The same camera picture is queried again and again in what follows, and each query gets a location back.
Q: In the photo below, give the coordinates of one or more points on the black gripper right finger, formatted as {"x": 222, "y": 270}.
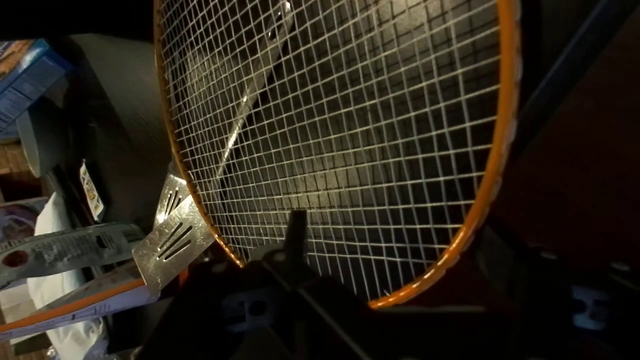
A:
{"x": 562, "y": 312}

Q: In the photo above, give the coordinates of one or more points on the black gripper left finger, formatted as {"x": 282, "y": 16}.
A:
{"x": 312, "y": 317}

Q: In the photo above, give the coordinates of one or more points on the orange badminton racket red grip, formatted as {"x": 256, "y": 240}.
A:
{"x": 386, "y": 122}

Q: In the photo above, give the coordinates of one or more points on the metal slotted spatula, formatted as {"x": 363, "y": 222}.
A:
{"x": 176, "y": 238}

